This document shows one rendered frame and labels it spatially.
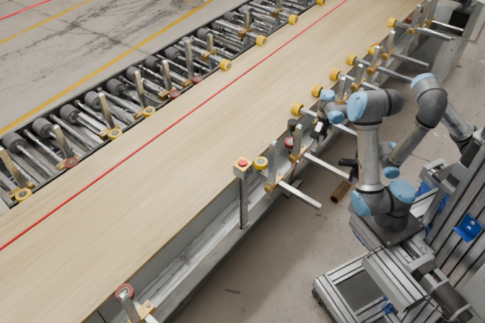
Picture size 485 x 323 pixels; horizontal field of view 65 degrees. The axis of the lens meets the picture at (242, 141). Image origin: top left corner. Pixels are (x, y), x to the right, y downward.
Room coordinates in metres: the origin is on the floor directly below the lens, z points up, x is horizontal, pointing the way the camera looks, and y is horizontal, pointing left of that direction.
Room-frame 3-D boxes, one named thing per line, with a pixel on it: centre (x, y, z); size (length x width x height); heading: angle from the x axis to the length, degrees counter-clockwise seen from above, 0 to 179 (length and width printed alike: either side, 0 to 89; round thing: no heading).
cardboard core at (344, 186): (1.99, -0.83, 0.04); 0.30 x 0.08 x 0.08; 140
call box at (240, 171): (1.21, 0.00, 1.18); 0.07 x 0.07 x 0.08; 50
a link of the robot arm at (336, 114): (1.49, -0.48, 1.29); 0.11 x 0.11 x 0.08; 10
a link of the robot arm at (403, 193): (1.02, -0.68, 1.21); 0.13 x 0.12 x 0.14; 100
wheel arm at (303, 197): (1.39, -0.26, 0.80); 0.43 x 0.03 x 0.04; 50
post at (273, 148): (1.41, -0.17, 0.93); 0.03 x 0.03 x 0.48; 50
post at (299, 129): (1.61, -0.33, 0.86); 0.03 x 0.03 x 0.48; 50
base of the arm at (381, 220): (1.02, -0.68, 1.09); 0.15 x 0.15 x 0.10
